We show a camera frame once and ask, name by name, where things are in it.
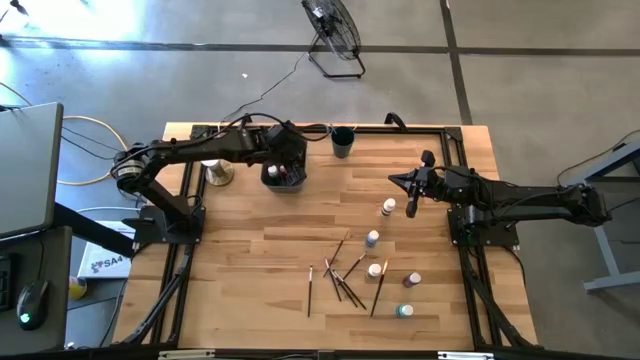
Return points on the small light blue paint bottle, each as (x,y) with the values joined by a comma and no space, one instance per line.
(371,240)

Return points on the grey metal table frame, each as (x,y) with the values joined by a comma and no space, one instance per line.
(600,240)

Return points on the teal ribbed plastic cup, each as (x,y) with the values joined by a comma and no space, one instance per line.
(342,145)

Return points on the black computer mouse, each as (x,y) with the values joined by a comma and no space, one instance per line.
(31,305)

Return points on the grey-teal plastic bin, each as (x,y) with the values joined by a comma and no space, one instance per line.
(287,187)

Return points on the white printed box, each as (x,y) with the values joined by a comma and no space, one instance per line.
(107,260)

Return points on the black keyboard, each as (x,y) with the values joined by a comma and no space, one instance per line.
(5,282)

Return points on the small white red-label paint bottle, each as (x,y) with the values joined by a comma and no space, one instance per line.
(388,207)

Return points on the long black paintbrushes right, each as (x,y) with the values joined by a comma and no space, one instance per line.
(349,295)

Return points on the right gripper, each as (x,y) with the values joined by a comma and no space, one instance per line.
(450,185)

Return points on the small red paint bottle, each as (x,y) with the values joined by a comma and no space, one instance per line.
(283,173)

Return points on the small dark blue paint bottle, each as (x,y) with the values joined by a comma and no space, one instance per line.
(411,280)

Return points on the white aluminium extrusion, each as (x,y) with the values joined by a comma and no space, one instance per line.
(185,355)
(465,356)

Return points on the black paintbrush silver ferrule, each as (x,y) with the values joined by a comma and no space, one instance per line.
(354,265)

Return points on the small white black-striped paint bottle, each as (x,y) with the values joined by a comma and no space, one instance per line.
(373,271)

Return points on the yellow round object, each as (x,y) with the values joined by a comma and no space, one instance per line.
(77,288)

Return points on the small teal paint bottle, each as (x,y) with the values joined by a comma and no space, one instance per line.
(404,311)

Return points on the black desk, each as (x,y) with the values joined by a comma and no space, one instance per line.
(50,300)

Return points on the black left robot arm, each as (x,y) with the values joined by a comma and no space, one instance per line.
(200,147)

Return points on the black paintbrush golden tip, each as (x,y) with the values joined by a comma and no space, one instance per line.
(336,254)

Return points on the black aluminium table frame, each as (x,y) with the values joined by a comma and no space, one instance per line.
(425,130)

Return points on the black floor fan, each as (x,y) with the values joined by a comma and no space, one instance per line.
(332,25)

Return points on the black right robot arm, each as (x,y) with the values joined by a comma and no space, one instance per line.
(525,200)

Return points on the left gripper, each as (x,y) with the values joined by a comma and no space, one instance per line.
(287,147)

